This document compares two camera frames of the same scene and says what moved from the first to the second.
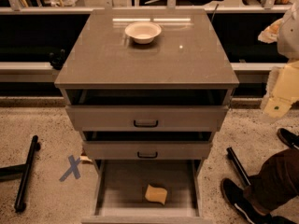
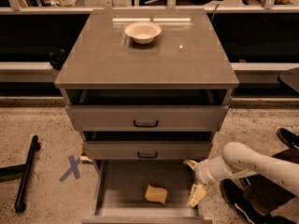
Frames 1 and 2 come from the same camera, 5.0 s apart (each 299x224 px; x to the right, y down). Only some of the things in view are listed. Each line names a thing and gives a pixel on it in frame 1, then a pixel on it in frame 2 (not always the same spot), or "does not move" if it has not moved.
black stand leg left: [15, 171] does not move
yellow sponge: [156, 194] does not move
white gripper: [290, 36] to [203, 172]
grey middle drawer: [147, 145] does not move
